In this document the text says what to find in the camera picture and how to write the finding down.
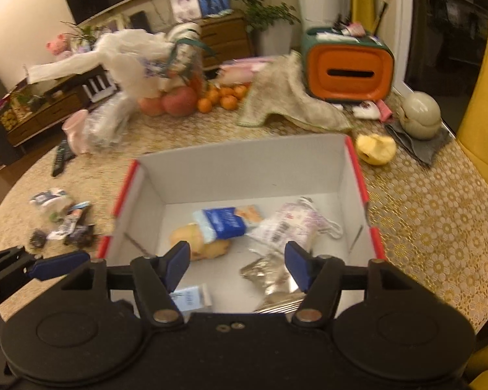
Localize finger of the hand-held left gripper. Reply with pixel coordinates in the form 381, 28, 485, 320
28, 251, 91, 282
0, 246, 38, 282

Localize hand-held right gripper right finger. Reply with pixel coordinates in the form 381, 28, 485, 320
285, 240, 423, 328

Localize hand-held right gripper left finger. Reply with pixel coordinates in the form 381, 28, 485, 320
60, 240, 192, 329

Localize silver foil packet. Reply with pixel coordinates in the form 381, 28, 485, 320
239, 252, 306, 313

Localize light blue carton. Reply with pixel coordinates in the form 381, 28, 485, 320
169, 283, 213, 313

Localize yellow pig toy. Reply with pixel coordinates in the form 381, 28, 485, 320
170, 223, 232, 261

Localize white printed packet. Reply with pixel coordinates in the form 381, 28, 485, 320
248, 199, 322, 253

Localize blue snack packet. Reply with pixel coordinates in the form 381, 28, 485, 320
192, 204, 265, 240

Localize red cardboard box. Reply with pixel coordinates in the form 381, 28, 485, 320
95, 133, 387, 315

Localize gold lace-covered desktop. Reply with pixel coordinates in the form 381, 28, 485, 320
0, 55, 488, 334

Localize dark crumpled packet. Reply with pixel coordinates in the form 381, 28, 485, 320
28, 229, 48, 249

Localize black glossy packet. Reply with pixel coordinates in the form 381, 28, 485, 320
63, 223, 99, 248

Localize white and black snack packet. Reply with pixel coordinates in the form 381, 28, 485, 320
47, 201, 92, 240

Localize white and blue plastic bag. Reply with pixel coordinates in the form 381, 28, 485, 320
29, 188, 74, 214

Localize black remote control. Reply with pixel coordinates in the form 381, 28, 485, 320
51, 138, 78, 177

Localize pink mug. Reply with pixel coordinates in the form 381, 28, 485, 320
62, 109, 92, 155

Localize cut yellow apple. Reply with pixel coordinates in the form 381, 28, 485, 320
356, 133, 397, 166

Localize clear plastic bag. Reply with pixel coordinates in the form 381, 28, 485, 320
81, 91, 137, 153

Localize red apple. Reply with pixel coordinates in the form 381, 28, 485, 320
138, 95, 165, 116
163, 85, 198, 118

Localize beige cloth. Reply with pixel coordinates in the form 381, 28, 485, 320
237, 51, 354, 133

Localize small white packet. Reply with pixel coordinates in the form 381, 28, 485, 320
352, 101, 381, 119

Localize pile of tangerines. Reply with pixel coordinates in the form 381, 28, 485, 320
196, 83, 251, 114

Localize grey cloth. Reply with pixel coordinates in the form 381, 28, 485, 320
384, 122, 454, 167

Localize small pink packet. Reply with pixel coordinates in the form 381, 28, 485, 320
376, 99, 393, 122

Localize white router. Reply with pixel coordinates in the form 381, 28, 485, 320
83, 74, 116, 102

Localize clear fruit container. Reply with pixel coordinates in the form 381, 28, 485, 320
138, 38, 207, 115

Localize pale round teapot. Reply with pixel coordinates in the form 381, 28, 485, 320
399, 91, 442, 141

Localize orange and green tissue box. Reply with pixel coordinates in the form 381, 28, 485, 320
301, 28, 395, 104

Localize pink pig figure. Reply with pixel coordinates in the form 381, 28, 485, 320
46, 33, 72, 59

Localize wooden television cabinet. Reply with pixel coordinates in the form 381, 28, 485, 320
0, 12, 255, 147

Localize grassy potted plant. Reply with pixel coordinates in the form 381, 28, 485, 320
61, 20, 106, 46

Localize black speaker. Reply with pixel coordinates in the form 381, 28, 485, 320
129, 11, 149, 33

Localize large green potted plant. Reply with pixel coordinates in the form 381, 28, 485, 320
228, 0, 302, 55

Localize white portrait photo frame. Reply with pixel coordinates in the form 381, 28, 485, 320
170, 0, 202, 23

